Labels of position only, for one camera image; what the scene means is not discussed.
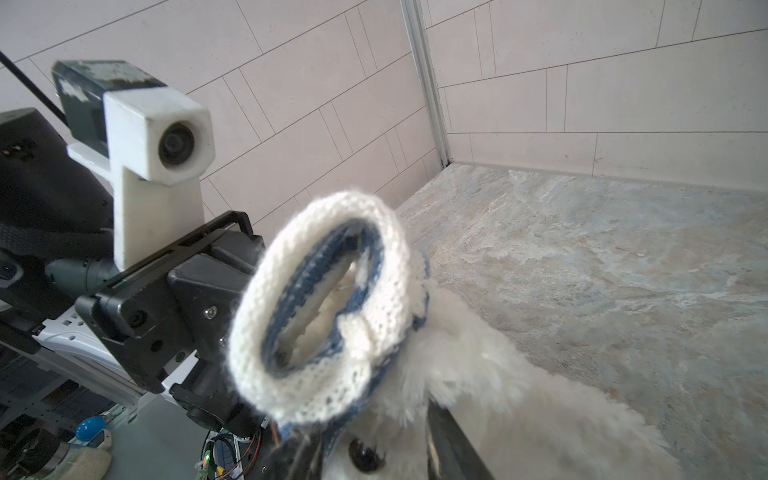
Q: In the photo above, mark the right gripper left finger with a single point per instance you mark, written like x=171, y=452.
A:
x=299, y=457

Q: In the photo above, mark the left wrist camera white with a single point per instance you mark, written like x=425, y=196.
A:
x=151, y=142

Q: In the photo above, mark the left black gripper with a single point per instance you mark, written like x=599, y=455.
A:
x=166, y=319

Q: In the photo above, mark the white teddy bear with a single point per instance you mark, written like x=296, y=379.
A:
x=524, y=422

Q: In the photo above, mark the blue white striped sweater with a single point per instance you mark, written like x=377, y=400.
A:
x=331, y=304

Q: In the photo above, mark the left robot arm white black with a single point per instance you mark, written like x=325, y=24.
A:
x=56, y=239

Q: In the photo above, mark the left corner aluminium post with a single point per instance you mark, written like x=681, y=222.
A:
x=417, y=35

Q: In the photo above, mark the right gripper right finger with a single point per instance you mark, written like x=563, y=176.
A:
x=450, y=454

